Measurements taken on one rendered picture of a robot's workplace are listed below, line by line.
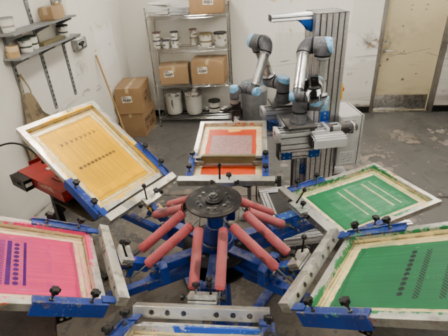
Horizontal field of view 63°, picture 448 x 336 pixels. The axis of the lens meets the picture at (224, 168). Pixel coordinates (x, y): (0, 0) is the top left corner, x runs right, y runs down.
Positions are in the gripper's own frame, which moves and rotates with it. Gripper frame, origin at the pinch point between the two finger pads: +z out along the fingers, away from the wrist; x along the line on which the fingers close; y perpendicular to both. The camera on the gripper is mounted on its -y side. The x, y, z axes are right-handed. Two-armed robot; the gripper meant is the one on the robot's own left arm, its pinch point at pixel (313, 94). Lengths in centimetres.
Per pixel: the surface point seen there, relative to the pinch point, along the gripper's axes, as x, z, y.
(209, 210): 46, 77, 31
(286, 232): 18, 39, 73
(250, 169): 52, -16, 59
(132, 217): 119, 48, 60
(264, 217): 24, 57, 49
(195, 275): 47, 105, 48
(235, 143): 70, -46, 51
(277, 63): 97, -385, 69
